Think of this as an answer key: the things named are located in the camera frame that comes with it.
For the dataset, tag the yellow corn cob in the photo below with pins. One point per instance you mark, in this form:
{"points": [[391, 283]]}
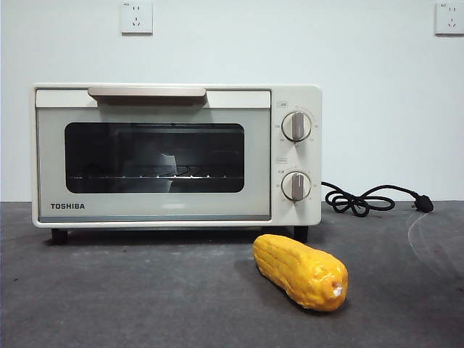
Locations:
{"points": [[297, 270]]}

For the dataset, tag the oven door with glass window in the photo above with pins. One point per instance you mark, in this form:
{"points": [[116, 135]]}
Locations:
{"points": [[108, 203]]}

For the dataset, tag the cream Toshiba toaster oven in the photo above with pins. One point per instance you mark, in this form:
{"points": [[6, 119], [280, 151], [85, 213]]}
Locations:
{"points": [[311, 98]]}

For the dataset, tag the beige oven dial knob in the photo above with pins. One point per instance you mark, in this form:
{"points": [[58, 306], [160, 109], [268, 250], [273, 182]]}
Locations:
{"points": [[297, 126], [297, 186]]}

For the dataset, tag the white wall socket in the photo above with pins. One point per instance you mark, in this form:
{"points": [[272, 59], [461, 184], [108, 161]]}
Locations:
{"points": [[136, 18], [450, 20]]}

